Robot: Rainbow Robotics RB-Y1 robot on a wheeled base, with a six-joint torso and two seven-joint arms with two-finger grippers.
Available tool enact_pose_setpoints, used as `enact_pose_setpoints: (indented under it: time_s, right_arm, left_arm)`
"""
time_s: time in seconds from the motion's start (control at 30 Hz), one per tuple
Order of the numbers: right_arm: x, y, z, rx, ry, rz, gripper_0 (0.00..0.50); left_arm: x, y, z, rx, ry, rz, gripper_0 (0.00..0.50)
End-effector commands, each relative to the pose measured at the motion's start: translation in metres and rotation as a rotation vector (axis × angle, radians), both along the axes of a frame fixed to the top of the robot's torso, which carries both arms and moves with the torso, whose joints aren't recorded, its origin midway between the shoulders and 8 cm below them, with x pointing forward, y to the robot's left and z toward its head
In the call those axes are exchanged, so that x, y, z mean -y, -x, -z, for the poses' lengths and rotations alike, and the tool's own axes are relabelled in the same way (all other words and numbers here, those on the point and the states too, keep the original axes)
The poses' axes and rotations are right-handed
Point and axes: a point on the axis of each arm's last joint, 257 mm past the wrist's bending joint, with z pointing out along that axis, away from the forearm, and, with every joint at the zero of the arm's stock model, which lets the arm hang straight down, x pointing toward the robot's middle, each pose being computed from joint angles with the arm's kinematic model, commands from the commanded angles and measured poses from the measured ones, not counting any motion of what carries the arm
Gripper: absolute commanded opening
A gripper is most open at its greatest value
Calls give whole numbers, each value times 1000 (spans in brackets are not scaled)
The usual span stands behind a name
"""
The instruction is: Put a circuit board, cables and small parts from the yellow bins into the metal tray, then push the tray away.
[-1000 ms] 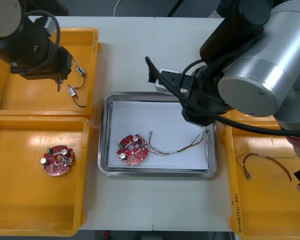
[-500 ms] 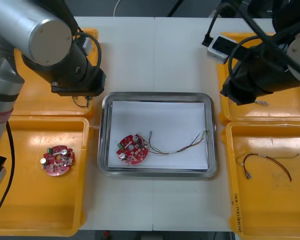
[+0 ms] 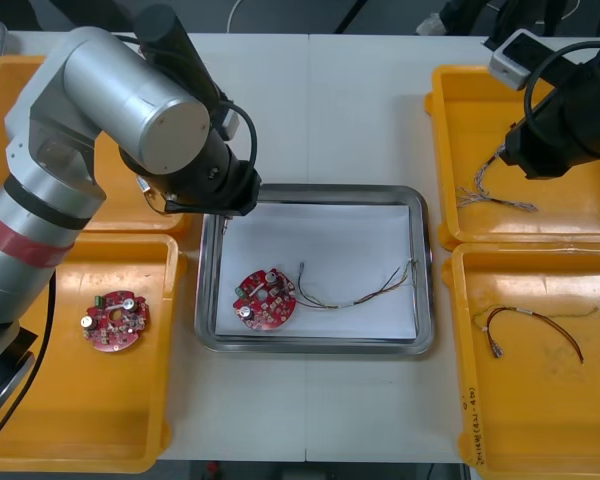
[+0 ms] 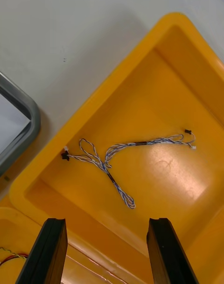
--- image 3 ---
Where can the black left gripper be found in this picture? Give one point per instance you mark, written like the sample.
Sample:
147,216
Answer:
220,190

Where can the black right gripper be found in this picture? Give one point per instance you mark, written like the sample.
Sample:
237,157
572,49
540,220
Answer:
540,150

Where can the silver-grey left robot arm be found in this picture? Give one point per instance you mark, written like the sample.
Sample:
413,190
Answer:
130,100

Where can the white sheet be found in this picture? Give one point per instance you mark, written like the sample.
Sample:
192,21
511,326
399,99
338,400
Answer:
330,240

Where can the round red circuit board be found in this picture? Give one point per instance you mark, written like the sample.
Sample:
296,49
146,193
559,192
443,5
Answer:
115,330
265,305

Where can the person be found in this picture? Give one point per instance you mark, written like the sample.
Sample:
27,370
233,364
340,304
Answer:
480,15

